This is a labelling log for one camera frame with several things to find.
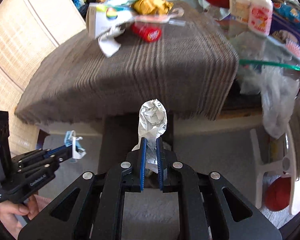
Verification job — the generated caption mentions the silver white wrapper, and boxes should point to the silver white wrapper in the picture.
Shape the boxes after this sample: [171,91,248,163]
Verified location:
[132,99,167,173]

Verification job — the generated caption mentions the person's left hand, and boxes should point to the person's left hand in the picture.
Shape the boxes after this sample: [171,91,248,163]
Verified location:
[0,194,52,239]

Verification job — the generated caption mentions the red ball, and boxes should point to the red ball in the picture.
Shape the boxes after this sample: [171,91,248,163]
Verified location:
[264,177,291,212]

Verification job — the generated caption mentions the white plastic stool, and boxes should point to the white plastic stool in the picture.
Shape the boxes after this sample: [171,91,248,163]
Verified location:
[250,128,293,209]

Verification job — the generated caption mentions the plaid grey table cloth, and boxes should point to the plaid grey table cloth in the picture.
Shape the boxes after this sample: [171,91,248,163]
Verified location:
[15,0,239,124]

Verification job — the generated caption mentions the bamboo folding screen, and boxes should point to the bamboo folding screen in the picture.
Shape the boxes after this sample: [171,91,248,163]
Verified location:
[0,0,85,154]

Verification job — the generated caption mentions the white rainbow-logo carton box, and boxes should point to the white rainbow-logo carton box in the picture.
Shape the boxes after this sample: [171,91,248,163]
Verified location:
[85,3,137,39]

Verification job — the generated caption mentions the red cup with foil lid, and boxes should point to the red cup with foil lid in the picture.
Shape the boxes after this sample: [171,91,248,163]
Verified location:
[130,22,162,43]

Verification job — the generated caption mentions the yellow crumpled paper bag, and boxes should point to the yellow crumpled paper bag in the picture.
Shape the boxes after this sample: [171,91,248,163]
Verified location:
[132,0,174,15]

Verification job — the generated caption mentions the pink hairbrush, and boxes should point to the pink hairbrush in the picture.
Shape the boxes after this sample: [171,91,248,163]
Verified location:
[285,39,300,60]

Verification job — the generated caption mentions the yellow-capped white bottle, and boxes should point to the yellow-capped white bottle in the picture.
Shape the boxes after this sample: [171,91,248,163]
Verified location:
[229,0,250,24]

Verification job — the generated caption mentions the white pink-label bottle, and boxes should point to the white pink-label bottle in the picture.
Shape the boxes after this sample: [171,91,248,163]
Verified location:
[248,0,273,37]

